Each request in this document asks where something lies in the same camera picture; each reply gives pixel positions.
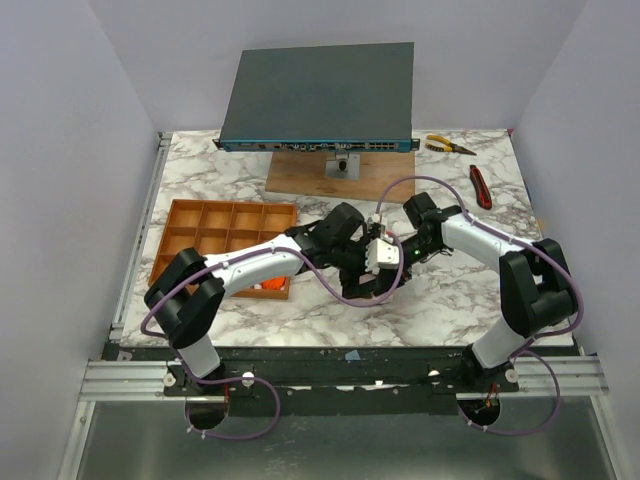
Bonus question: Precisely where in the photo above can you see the brown compartment tray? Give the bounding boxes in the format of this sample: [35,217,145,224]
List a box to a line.
[148,199,297,284]

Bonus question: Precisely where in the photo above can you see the pink navy-trimmed underwear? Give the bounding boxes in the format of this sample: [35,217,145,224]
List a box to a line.
[369,292,392,305]

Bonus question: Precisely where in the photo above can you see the network switch grey blue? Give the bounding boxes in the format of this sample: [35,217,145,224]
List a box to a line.
[214,42,419,153]

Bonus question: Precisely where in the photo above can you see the grey metal stand bracket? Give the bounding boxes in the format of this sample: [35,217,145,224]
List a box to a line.
[325,153,360,180]

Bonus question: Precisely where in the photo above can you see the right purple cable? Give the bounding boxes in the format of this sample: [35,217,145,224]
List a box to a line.
[374,176,586,361]

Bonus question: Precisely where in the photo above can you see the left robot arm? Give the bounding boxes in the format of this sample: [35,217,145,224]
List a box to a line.
[141,203,404,395]

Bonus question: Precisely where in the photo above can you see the wooden base board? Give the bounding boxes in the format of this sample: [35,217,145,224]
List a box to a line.
[266,152,416,204]

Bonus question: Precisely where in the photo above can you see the orange rolled cloth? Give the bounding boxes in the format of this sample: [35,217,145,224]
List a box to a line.
[260,277,289,291]

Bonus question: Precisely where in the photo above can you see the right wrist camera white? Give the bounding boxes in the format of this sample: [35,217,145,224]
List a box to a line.
[367,213,386,239]

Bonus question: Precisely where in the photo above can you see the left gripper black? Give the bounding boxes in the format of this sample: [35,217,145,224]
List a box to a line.
[328,233,381,299]

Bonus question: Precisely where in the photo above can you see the aluminium frame rail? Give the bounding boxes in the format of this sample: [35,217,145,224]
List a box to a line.
[79,132,173,402]

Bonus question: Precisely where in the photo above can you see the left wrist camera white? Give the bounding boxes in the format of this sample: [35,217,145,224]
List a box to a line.
[365,238,402,273]

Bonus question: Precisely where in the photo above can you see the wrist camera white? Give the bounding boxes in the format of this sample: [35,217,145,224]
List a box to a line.
[367,213,386,239]
[365,238,402,273]

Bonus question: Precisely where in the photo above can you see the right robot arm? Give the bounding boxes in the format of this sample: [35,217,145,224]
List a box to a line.
[403,193,578,392]

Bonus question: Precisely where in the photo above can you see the yellow handled pliers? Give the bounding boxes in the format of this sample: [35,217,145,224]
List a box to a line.
[425,134,476,156]

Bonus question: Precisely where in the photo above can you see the black mounting rail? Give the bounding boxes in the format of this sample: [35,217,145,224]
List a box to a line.
[164,347,519,417]

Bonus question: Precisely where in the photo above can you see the red black utility knife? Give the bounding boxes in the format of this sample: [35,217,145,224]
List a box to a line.
[469,164,493,210]

